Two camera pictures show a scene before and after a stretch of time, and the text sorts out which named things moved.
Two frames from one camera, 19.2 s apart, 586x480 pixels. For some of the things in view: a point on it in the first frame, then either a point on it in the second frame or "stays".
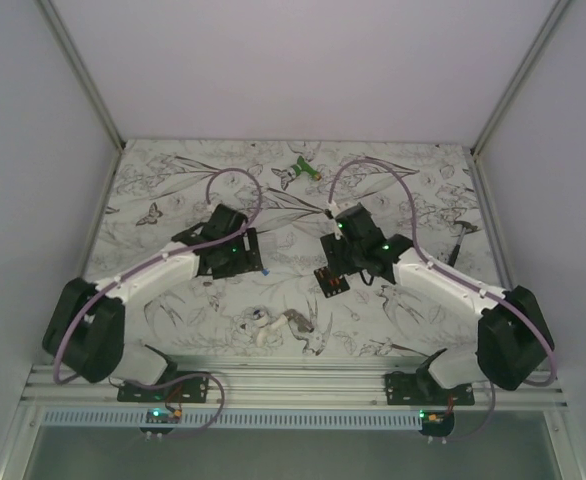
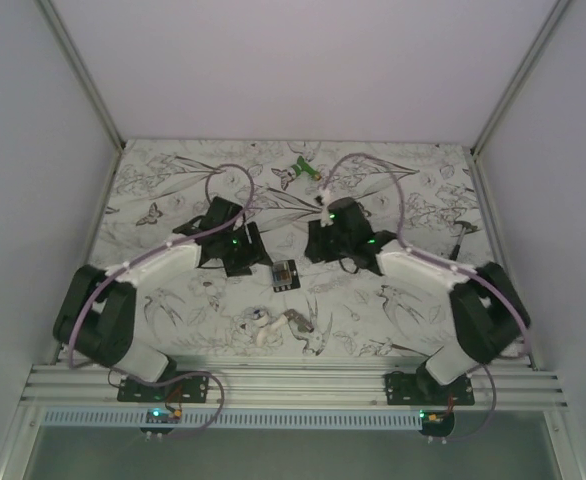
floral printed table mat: x=428 y=198 stays
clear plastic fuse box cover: x=268 y=243 -> x=281 y=273
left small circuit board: x=163 y=416 stays
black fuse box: x=329 y=283 -> x=295 y=279
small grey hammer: x=466 y=227 stays
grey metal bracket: x=303 y=325 stays
